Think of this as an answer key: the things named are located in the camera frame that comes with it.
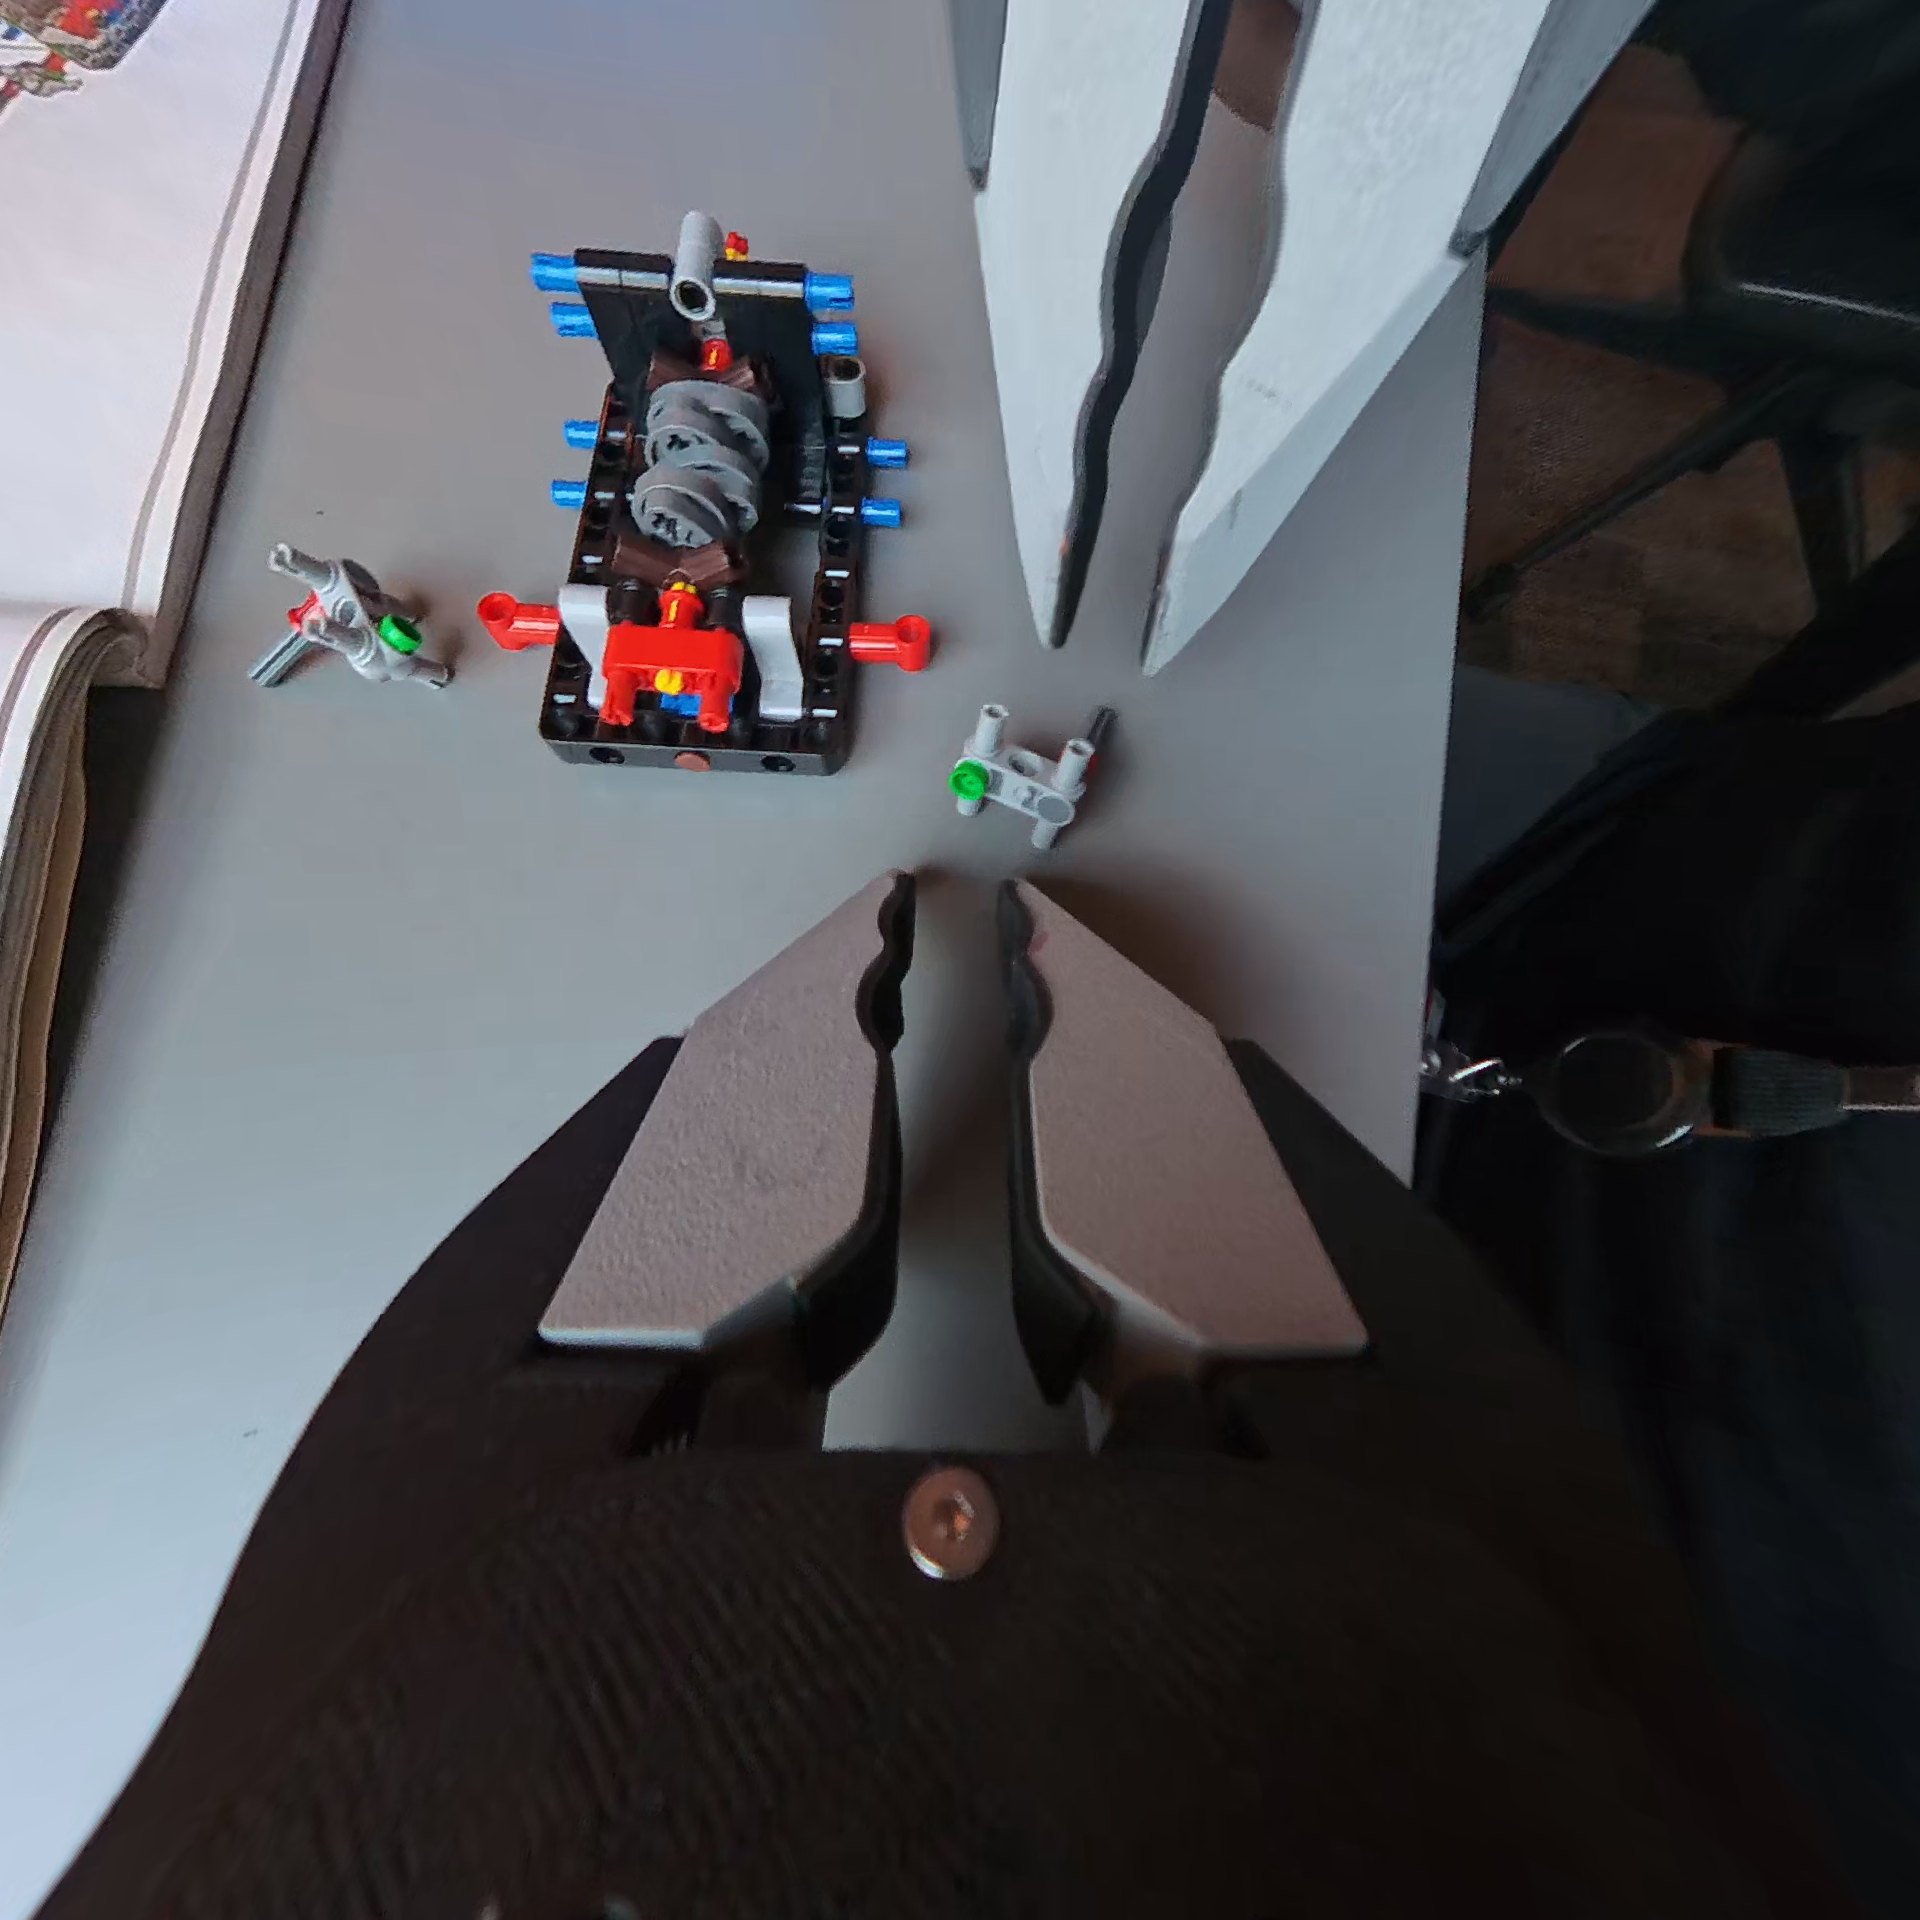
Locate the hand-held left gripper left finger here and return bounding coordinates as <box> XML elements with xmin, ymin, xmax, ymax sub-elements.
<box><xmin>534</xmin><ymin>872</ymin><xmax>922</xmax><ymax>1394</ymax></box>

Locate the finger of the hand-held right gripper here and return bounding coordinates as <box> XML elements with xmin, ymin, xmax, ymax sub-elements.
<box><xmin>1135</xmin><ymin>0</ymin><xmax>1655</xmax><ymax>681</ymax></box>
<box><xmin>951</xmin><ymin>0</ymin><xmax>1232</xmax><ymax>649</ymax></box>

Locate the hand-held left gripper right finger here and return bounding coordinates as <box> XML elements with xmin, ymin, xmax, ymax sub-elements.
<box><xmin>995</xmin><ymin>879</ymin><xmax>1373</xmax><ymax>1452</ymax></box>

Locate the black lego engine assembly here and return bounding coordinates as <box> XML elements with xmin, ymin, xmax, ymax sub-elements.
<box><xmin>477</xmin><ymin>210</ymin><xmax>935</xmax><ymax>781</ymax></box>

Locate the small grey lego subassembly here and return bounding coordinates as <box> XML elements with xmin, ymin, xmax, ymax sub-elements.
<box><xmin>949</xmin><ymin>703</ymin><xmax>1119</xmax><ymax>855</ymax></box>
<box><xmin>246</xmin><ymin>544</ymin><xmax>455</xmax><ymax>695</ymax></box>

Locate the open lego instruction booklet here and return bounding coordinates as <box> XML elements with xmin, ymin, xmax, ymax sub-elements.
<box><xmin>0</xmin><ymin>0</ymin><xmax>354</xmax><ymax>1322</ymax></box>

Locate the black badge reel with strap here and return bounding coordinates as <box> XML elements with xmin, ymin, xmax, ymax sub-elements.
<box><xmin>1418</xmin><ymin>1027</ymin><xmax>1920</xmax><ymax>1156</ymax></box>

